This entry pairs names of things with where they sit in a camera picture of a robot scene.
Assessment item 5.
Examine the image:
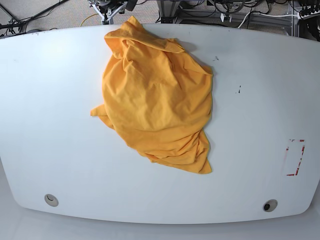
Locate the yellow cable on floor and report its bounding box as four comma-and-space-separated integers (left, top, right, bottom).
79, 13, 99, 27

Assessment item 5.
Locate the red tape rectangle marking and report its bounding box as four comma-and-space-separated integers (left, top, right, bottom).
283, 139, 306, 177

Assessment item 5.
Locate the right table cable grommet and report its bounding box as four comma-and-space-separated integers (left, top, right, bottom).
262, 199, 278, 213

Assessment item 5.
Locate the aluminium frame stand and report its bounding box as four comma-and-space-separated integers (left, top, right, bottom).
156, 0, 249, 24

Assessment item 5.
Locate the orange T-shirt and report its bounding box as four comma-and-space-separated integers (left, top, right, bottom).
90, 17, 213, 174

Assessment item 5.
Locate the table cable grommet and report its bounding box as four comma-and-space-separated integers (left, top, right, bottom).
262, 199, 278, 213
44, 194, 59, 207

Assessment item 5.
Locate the white power strip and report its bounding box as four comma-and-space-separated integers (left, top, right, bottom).
297, 7, 320, 20

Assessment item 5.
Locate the left table cable grommet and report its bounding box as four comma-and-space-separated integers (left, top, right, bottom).
44, 194, 59, 207

